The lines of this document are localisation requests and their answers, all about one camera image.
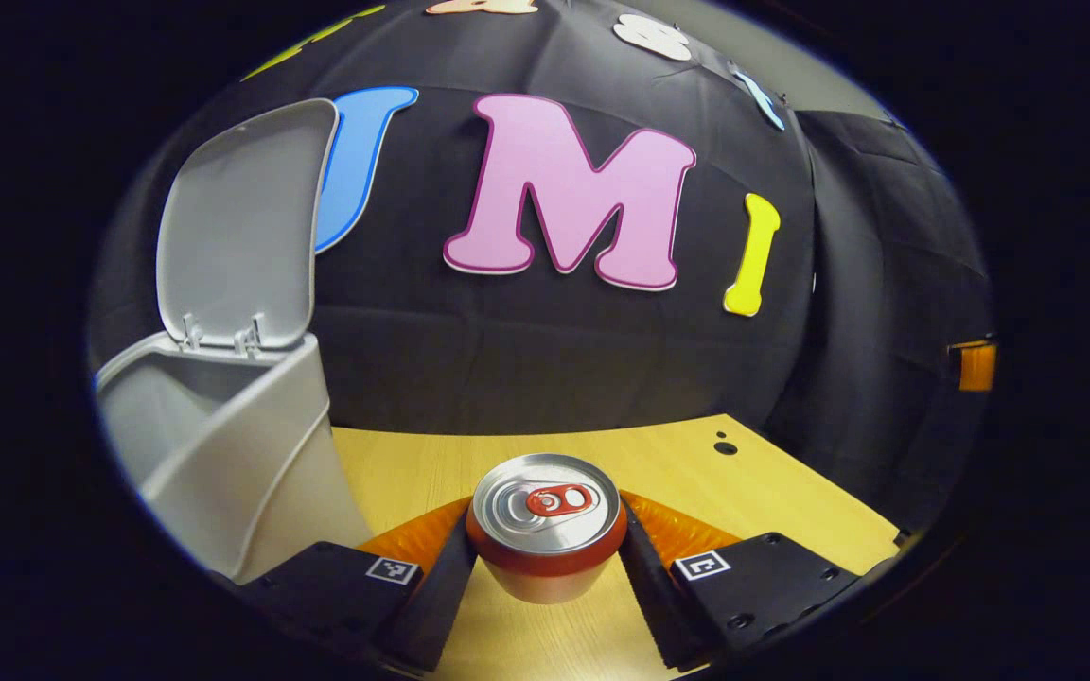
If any white desktop garbage bin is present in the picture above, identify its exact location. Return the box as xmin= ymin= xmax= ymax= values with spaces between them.
xmin=94 ymin=97 xmax=376 ymax=585

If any black backdrop cloth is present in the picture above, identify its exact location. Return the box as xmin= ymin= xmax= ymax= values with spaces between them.
xmin=86 ymin=0 xmax=995 ymax=531

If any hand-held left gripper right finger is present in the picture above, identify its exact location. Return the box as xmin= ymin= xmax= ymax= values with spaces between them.
xmin=619 ymin=490 xmax=863 ymax=672

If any red pop can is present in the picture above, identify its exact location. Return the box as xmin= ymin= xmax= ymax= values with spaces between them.
xmin=466 ymin=454 xmax=629 ymax=604

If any wooden desktop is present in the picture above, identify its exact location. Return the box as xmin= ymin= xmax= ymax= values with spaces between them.
xmin=330 ymin=413 xmax=901 ymax=681

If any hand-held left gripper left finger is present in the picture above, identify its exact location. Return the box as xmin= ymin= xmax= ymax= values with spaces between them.
xmin=242 ymin=497 xmax=480 ymax=674

